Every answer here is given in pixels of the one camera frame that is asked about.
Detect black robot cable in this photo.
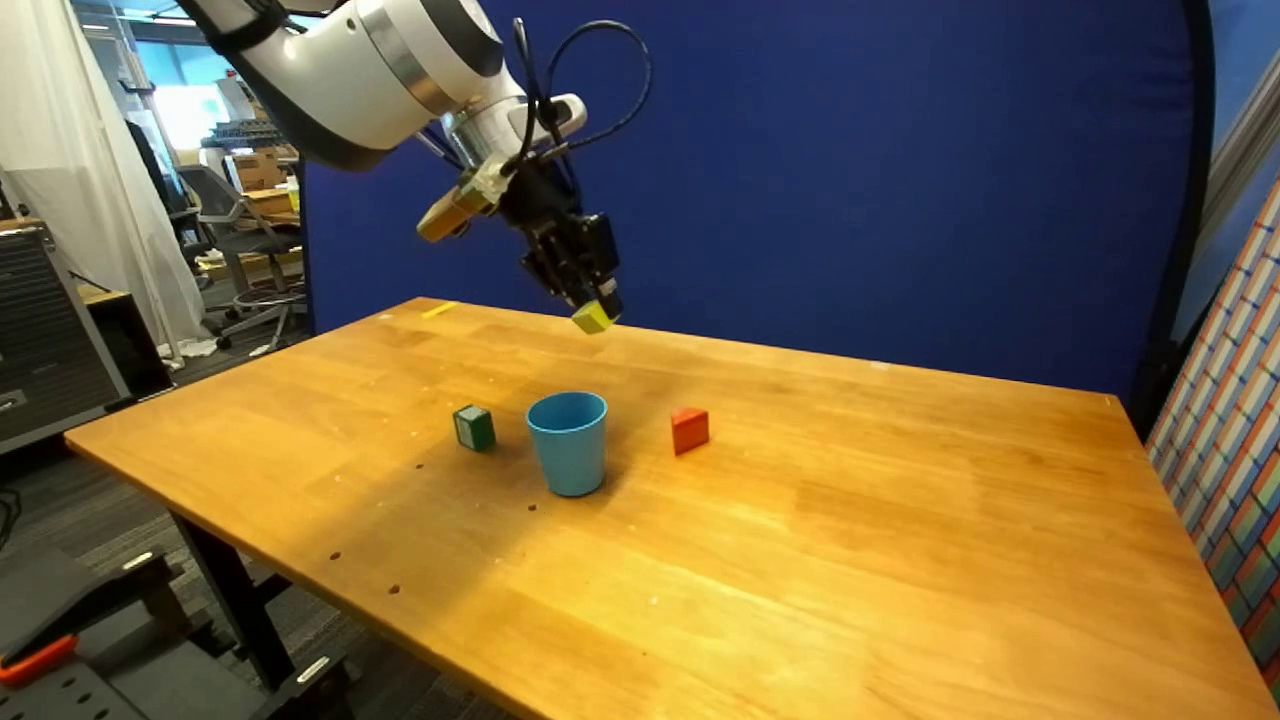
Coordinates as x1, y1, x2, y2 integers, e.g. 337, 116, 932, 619
507, 13, 661, 173

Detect blue plastic cup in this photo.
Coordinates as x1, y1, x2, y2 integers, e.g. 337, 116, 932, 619
523, 393, 606, 499

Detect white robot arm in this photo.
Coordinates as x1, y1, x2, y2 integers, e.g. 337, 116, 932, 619
175, 0, 617, 307

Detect red wooden cube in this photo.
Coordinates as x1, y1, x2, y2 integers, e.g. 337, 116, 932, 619
673, 406, 712, 454

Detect black table leg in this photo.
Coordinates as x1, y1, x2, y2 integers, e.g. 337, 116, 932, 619
175, 521, 290, 688

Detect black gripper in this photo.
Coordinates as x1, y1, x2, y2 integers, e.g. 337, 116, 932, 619
499, 161, 620, 300

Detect blue backdrop screen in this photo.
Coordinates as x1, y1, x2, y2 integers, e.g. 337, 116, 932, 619
290, 0, 1218, 405

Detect green wooden cube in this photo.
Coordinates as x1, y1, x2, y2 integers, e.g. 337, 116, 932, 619
452, 405, 494, 450

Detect black equipment case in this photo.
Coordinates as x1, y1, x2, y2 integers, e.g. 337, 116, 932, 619
0, 229, 128, 450

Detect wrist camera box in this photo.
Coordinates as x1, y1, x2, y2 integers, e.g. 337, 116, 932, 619
414, 173, 507, 244

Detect checkered colourful board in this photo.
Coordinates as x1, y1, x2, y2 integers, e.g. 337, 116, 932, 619
1146, 186, 1280, 684

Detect yellow wooden cube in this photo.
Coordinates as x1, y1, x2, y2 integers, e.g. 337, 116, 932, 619
572, 300, 610, 336

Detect white curtain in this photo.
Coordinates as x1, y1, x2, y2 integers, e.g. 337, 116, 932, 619
0, 0, 217, 364

